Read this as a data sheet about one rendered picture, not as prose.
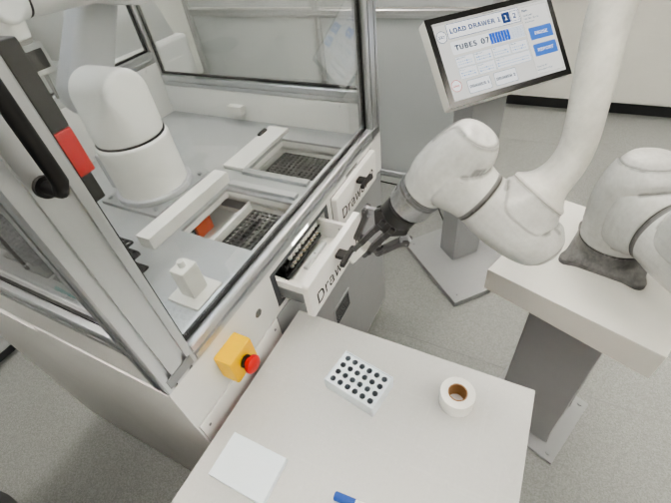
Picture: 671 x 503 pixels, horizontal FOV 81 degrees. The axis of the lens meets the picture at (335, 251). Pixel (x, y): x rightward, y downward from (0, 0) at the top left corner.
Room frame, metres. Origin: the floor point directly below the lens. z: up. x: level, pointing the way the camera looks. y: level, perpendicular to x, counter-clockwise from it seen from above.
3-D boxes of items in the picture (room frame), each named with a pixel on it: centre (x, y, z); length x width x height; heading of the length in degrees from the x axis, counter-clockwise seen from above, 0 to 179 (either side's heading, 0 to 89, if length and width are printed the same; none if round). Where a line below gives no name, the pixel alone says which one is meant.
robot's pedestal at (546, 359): (0.64, -0.67, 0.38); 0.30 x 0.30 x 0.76; 38
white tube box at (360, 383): (0.43, -0.01, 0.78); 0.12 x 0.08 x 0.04; 48
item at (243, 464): (0.29, 0.23, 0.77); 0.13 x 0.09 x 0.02; 58
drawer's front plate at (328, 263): (0.72, 0.00, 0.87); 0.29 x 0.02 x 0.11; 148
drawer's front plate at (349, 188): (1.03, -0.09, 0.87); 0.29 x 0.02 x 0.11; 148
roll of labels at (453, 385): (0.37, -0.20, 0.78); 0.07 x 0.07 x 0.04
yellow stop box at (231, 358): (0.48, 0.24, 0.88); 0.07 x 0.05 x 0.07; 148
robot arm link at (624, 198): (0.63, -0.66, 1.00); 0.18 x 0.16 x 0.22; 4
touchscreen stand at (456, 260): (1.47, -0.68, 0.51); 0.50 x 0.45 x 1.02; 16
